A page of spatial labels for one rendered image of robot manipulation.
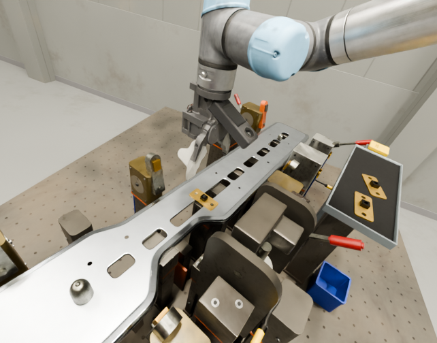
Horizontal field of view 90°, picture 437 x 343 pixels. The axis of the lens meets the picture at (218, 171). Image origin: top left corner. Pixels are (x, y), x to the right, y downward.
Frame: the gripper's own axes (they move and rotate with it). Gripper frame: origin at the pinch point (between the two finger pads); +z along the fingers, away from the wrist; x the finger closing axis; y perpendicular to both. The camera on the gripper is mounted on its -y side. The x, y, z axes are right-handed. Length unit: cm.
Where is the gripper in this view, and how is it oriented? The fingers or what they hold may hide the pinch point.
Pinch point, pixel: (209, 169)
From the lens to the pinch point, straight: 56.1
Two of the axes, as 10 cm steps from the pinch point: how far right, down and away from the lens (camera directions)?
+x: -6.0, 4.3, -6.8
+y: -7.9, -4.8, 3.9
